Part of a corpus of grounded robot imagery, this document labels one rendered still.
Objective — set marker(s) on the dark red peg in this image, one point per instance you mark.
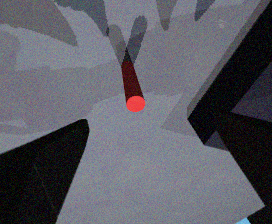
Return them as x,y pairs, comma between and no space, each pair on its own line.
134,98

